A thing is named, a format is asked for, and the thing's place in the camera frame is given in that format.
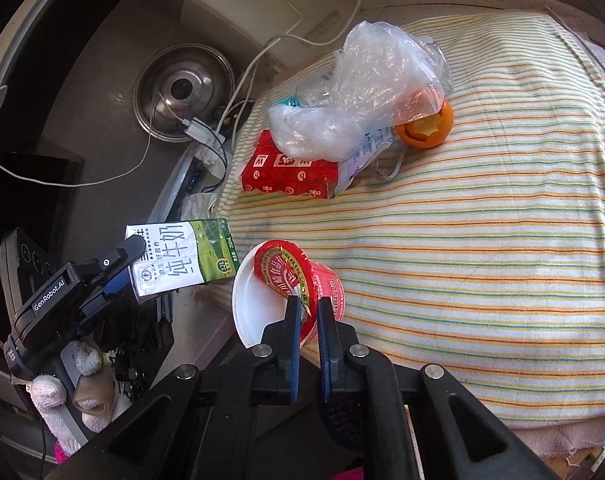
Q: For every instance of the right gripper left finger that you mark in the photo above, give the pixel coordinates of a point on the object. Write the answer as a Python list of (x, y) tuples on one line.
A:
[(264, 374)]

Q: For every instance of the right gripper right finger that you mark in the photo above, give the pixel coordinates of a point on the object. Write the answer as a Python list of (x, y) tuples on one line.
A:
[(351, 370)]

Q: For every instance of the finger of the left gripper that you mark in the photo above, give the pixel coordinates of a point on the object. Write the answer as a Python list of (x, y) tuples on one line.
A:
[(106, 268), (106, 294)]

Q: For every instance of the green white milk carton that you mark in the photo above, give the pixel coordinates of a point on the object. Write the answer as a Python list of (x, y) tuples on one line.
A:
[(182, 254)]

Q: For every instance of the red instant noodle cup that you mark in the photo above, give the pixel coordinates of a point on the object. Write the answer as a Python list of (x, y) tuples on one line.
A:
[(272, 272)]

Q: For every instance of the orange peel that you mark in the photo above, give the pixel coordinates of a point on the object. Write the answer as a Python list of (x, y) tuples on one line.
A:
[(427, 132)]

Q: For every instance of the clear plastic bag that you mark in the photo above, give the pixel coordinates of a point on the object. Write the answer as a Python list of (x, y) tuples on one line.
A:
[(383, 76)]

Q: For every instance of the white gloved left hand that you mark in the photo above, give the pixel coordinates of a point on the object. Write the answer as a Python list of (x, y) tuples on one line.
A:
[(94, 394)]

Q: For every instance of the white power strip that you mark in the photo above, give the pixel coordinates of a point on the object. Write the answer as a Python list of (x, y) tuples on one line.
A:
[(210, 150)]

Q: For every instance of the red tissue pack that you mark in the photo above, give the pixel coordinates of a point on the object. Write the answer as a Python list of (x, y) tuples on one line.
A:
[(270, 171)]

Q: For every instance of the steel pot lid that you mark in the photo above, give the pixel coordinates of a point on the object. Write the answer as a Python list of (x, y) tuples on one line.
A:
[(185, 81)]

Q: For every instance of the blue white wrapper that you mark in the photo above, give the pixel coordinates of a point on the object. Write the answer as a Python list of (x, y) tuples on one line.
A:
[(383, 152)]

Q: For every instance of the clear plastic bottle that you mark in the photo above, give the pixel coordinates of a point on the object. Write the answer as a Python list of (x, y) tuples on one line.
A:
[(313, 91)]

